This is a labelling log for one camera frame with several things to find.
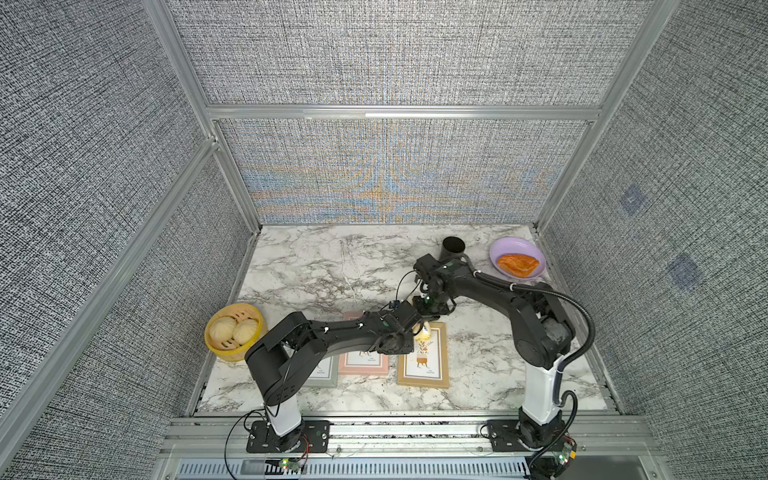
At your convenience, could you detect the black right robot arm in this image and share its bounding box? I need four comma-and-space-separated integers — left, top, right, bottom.
414, 254, 575, 451

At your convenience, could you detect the right steamed bun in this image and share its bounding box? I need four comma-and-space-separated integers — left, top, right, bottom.
232, 319, 261, 346

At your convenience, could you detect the black mug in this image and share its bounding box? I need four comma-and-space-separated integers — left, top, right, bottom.
439, 236, 466, 261

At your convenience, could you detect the yellow cleaning cloth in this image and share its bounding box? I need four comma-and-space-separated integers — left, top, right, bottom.
412, 321, 431, 343

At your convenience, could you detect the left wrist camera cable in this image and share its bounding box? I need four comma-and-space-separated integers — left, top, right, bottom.
377, 269, 421, 313

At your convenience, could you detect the left steamed bun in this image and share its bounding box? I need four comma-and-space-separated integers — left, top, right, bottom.
208, 317, 238, 350

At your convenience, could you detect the purple bowl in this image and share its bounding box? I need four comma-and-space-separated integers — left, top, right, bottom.
489, 237, 547, 280

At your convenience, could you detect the tan wooden picture frame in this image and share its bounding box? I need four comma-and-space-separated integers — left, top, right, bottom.
396, 322, 450, 389

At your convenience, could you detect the grey-green picture frame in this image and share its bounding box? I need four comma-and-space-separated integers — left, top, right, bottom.
304, 356, 338, 388

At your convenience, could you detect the steamed bun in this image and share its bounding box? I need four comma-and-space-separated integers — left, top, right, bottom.
208, 317, 238, 350
232, 319, 261, 346

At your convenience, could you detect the orange pastry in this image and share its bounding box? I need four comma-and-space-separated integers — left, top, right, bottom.
495, 253, 540, 278

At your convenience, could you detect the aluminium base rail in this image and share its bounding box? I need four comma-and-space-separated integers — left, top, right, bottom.
151, 411, 673, 479

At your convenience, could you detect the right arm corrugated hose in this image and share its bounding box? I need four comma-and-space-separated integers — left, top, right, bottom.
458, 251, 596, 469

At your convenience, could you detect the yellow bamboo steamer basket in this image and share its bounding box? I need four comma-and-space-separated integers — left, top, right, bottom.
204, 303, 268, 363

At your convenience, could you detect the pink picture frame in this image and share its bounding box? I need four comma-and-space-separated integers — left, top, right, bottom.
337, 310, 391, 378

